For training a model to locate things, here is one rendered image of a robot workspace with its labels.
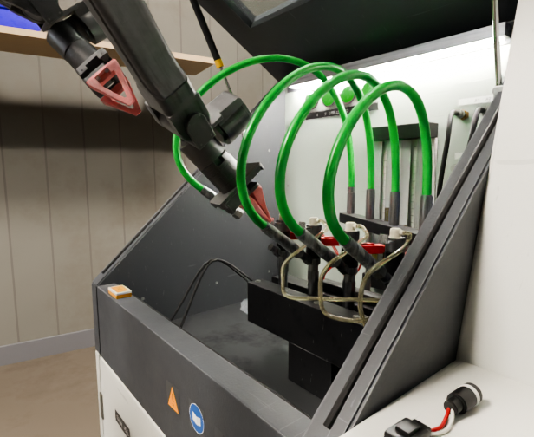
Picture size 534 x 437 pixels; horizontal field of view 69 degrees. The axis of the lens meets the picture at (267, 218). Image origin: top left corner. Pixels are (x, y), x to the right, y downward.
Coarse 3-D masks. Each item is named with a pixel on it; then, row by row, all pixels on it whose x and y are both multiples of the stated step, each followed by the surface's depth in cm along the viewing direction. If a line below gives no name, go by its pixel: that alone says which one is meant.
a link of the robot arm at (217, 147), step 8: (216, 128) 63; (216, 136) 66; (224, 136) 64; (184, 144) 63; (208, 144) 62; (216, 144) 63; (184, 152) 63; (192, 152) 62; (200, 152) 62; (208, 152) 62; (216, 152) 63; (192, 160) 63; (200, 160) 63; (208, 160) 62; (216, 160) 64; (200, 168) 64
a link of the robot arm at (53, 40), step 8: (72, 16) 73; (56, 24) 71; (64, 24) 71; (72, 24) 74; (80, 24) 73; (48, 32) 71; (56, 32) 70; (64, 32) 71; (72, 32) 71; (80, 32) 76; (88, 32) 73; (48, 40) 72; (56, 40) 71; (64, 40) 70; (72, 40) 71; (88, 40) 75; (56, 48) 72; (64, 48) 71; (64, 56) 72
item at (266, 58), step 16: (240, 64) 74; (304, 64) 78; (208, 80) 73; (320, 80) 80; (336, 96) 81; (176, 144) 72; (352, 144) 83; (176, 160) 73; (352, 160) 84; (352, 176) 84
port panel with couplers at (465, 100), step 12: (456, 84) 73; (468, 84) 72; (480, 84) 70; (492, 84) 69; (456, 96) 74; (468, 96) 72; (480, 96) 70; (492, 96) 69; (456, 108) 74; (468, 108) 72; (456, 120) 74; (468, 120) 72; (480, 120) 71; (456, 132) 74; (468, 132) 72; (456, 144) 74; (456, 156) 74
